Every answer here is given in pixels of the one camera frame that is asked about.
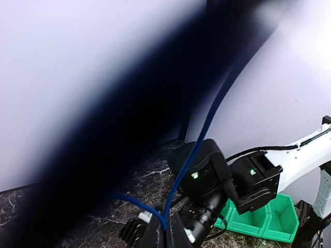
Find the green bin near compartment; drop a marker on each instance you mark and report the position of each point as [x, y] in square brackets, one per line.
[283, 221]

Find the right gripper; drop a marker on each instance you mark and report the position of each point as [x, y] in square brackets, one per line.
[199, 218]

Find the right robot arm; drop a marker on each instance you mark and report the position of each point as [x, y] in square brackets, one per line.
[253, 178]

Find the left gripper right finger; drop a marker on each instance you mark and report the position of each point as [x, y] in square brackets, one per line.
[176, 235]

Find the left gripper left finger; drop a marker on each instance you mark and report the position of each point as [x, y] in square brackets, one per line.
[153, 236]

